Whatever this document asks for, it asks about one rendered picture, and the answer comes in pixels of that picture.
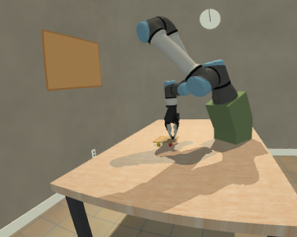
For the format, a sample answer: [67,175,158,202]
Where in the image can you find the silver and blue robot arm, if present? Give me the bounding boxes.
[137,16,238,105]

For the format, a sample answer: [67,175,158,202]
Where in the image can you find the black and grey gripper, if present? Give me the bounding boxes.
[165,105,179,138]

